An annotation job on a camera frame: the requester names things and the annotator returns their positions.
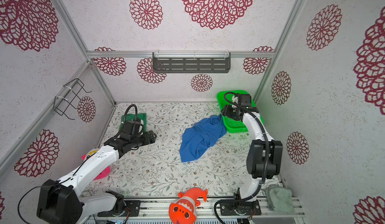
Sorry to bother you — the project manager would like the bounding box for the green tank top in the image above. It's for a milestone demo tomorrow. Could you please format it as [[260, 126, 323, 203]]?
[[119, 113, 147, 132]]

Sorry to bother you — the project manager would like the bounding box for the blue tank top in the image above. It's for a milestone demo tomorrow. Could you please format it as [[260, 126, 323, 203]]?
[[179, 115, 227, 163]]

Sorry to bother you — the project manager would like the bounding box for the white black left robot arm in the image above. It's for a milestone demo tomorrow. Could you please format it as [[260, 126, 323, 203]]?
[[37, 131, 156, 224]]

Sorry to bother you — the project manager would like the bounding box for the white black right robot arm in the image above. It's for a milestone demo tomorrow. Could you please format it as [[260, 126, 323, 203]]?
[[221, 105, 283, 202]]

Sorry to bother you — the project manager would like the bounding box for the bright green plastic basket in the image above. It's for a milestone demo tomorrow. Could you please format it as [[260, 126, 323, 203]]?
[[217, 90, 266, 135]]

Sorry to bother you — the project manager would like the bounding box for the pink striped plush toy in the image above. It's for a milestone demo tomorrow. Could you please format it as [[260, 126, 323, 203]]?
[[82, 148, 111, 180]]

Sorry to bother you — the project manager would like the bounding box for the red fish plush toy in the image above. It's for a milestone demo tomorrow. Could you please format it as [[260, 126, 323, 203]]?
[[168, 188, 208, 224]]

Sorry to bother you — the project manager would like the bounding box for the light green folded cloth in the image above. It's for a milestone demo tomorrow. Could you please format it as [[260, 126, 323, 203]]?
[[264, 185, 295, 214]]

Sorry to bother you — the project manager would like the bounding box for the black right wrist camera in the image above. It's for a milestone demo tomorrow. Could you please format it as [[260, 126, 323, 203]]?
[[232, 94, 252, 107]]

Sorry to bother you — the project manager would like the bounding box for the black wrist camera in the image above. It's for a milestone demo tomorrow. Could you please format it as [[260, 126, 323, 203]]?
[[232, 94, 252, 107], [121, 121, 143, 136]]

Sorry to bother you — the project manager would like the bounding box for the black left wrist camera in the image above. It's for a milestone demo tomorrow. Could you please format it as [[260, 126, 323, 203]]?
[[121, 121, 143, 136]]

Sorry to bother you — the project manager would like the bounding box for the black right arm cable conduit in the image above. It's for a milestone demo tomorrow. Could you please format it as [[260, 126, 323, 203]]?
[[213, 91, 271, 224]]

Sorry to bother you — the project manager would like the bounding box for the black wire wall rack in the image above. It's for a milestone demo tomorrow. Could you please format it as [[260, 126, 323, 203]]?
[[53, 78, 92, 120]]

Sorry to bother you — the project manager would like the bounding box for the dark grey wall shelf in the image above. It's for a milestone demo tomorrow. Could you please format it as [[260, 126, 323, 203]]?
[[152, 52, 231, 74]]

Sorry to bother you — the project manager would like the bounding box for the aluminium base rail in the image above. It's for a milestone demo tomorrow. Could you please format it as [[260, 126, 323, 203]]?
[[86, 197, 306, 224]]

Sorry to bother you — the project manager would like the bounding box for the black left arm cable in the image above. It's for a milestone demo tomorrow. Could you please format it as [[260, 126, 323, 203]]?
[[17, 104, 139, 224]]

